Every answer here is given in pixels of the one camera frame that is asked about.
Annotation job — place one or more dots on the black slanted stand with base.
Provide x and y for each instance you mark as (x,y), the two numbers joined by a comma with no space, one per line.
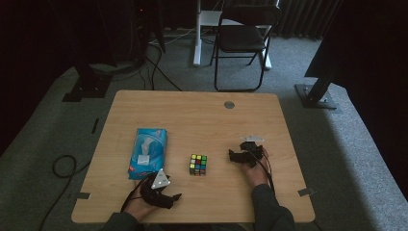
(317,93)

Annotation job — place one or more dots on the person's right hand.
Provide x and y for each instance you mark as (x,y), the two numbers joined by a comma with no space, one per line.
(258,176)

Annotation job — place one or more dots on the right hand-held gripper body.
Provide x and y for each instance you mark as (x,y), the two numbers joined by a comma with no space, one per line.
(254,151)

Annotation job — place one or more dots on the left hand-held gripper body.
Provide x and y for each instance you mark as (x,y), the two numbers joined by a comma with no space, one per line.
(152,196)

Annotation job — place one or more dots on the blue wet wipes pack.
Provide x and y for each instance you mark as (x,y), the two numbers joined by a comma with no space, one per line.
(147,154)

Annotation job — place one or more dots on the black folding chair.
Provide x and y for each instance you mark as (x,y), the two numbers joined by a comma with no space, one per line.
(242,38)

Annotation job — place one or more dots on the black stand with flat base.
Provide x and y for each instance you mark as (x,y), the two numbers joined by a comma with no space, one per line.
(88,85)

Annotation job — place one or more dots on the grey round table grommet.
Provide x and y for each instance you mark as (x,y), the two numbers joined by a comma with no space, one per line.
(229,105)

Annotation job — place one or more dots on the person's left hand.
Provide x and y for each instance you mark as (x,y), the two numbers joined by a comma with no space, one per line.
(136,208)

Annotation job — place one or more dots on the colourful puzzle cube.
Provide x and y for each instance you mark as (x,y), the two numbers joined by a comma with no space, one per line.
(198,164)

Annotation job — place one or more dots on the black tape strip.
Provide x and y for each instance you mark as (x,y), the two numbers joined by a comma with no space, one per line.
(95,125)

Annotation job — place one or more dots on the dark pleated curtain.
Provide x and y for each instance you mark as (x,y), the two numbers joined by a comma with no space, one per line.
(301,17)

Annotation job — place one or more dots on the grey tape piece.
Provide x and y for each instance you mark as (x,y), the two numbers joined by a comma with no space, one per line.
(306,192)
(83,195)

